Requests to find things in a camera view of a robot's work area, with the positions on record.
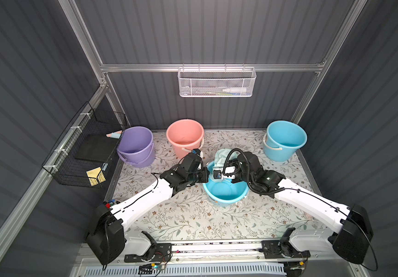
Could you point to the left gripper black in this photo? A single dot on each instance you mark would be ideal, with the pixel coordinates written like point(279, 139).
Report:
point(203, 175)

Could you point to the light green cloth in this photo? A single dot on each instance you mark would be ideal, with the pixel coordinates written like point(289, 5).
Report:
point(221, 156)

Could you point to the blue bucket with label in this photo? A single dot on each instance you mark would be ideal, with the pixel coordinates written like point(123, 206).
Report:
point(224, 193)

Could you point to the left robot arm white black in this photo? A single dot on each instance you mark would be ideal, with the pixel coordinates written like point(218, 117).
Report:
point(106, 235)

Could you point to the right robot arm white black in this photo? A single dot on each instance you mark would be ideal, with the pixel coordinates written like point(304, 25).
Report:
point(349, 229)

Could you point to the pink plastic bucket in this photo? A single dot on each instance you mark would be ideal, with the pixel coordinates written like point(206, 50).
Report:
point(184, 136)

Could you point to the purple plastic bucket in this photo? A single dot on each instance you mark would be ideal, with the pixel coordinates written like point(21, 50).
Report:
point(136, 147)

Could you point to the floral patterned table mat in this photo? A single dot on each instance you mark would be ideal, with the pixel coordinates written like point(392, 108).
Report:
point(191, 215)

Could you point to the white spray bottle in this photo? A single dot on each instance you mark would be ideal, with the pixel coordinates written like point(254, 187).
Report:
point(235, 90)

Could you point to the pastel card in basket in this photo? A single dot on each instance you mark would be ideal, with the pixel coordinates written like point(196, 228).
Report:
point(115, 135)

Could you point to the pink cup with pens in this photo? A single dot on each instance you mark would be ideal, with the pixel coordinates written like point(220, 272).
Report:
point(110, 203)

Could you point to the yellow sticky note pad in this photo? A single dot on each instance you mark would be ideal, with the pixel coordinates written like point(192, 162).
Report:
point(95, 176)

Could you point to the black box in basket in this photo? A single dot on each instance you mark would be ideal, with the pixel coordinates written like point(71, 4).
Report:
point(96, 148)

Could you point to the white ventilation grille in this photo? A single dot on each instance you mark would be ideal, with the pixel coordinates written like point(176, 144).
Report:
point(256, 269)

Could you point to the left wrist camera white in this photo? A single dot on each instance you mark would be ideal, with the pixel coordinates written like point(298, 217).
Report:
point(198, 152)

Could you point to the blue bucket white handle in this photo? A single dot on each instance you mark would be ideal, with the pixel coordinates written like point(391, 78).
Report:
point(282, 139)

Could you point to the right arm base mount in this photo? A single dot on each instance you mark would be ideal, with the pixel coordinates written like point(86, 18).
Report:
point(282, 248)

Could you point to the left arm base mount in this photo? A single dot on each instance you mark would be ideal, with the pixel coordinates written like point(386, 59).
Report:
point(142, 247)

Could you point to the white wire wall basket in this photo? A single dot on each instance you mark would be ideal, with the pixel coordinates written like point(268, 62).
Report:
point(209, 81)

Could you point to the black wire side basket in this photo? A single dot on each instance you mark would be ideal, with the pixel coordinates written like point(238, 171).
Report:
point(61, 163)

